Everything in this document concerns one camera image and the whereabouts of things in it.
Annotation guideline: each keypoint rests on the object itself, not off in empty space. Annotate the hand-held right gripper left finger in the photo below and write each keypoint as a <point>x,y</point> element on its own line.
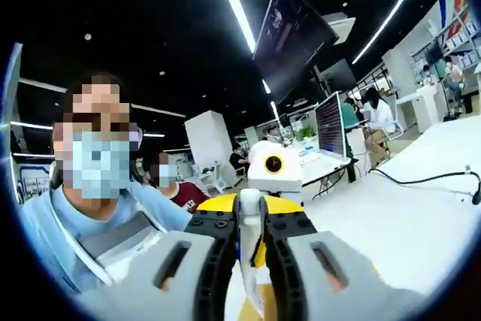
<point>176,272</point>

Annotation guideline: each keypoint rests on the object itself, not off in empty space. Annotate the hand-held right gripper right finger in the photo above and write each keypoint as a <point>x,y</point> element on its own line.
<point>308,279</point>

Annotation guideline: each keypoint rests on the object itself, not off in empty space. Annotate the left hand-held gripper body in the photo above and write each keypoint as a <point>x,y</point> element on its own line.
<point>285,178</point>

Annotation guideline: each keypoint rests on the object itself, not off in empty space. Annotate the white toothpaste cap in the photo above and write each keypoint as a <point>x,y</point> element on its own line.
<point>250,204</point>

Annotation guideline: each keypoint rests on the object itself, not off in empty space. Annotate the small green desk plant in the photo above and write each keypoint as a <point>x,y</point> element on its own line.
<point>306,133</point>

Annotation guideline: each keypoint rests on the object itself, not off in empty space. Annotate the white chest device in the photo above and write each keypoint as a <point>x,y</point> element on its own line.
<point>124,249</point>

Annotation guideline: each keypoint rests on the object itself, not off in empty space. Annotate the silver laptop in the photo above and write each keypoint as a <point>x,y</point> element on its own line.
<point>330,125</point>

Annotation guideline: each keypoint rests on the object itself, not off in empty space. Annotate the white table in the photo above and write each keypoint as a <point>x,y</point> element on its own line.
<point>376,215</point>

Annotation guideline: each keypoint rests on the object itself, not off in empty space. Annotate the black desk monitor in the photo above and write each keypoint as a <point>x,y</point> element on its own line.
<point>338,74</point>

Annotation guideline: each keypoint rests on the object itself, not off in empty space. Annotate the white office chair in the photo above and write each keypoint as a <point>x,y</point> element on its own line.
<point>395,125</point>

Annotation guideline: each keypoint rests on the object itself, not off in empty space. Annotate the person in blue shirt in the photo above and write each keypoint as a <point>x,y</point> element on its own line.
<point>45,223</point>

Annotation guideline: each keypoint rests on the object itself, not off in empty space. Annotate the hanging black monitor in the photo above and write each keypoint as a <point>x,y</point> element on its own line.
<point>293,35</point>

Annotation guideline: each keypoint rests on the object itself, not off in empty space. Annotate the white cabinet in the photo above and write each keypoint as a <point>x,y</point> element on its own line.
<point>428,103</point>

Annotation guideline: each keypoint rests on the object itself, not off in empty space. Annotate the ceiling air conditioner unit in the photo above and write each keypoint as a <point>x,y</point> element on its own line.
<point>340,26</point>

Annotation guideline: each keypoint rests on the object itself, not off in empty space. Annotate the ceiling light strip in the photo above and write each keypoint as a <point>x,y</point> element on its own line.
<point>391,13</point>
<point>233,5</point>

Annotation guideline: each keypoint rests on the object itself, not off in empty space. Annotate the white storage shelf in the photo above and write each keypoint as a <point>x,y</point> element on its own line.
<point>460,39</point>

